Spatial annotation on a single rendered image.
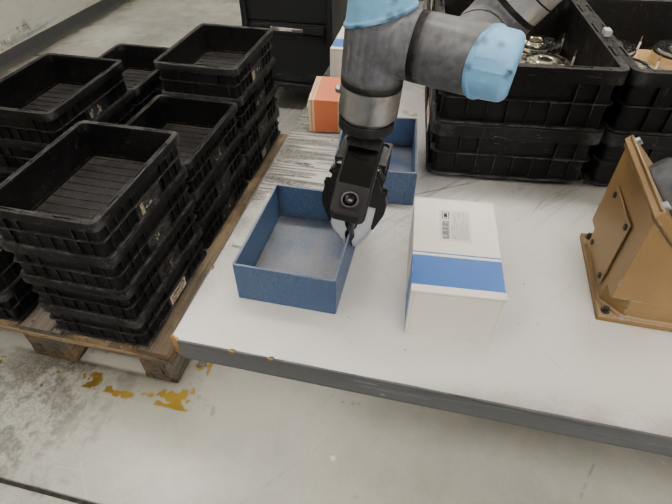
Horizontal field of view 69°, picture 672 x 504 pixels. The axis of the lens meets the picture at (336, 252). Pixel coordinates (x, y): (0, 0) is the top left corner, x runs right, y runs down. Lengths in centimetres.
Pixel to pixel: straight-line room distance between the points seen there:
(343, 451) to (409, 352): 73
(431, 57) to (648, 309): 47
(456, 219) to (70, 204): 100
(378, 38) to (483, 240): 32
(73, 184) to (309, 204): 81
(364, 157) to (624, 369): 44
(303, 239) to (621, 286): 47
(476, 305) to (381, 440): 80
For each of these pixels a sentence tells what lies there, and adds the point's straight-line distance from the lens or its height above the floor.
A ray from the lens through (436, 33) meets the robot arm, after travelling 55.
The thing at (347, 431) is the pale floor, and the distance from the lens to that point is 140.
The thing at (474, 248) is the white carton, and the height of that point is 79.
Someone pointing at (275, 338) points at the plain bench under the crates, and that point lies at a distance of 69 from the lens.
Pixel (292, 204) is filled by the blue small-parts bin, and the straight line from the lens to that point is 85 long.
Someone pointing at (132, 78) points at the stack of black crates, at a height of 38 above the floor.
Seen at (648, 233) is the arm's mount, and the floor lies 86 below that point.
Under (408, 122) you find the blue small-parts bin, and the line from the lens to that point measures 104.
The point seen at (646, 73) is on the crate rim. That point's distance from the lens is 96.
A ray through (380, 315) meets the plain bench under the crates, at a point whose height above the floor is 70.
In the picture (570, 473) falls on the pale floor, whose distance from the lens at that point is 147.
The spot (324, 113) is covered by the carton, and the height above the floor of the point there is 75.
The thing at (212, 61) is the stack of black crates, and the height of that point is 49.
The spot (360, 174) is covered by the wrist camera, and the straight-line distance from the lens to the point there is 61.
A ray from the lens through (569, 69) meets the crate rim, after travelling 91.
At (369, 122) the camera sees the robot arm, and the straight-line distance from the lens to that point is 60.
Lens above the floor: 125
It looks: 43 degrees down
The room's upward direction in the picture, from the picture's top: straight up
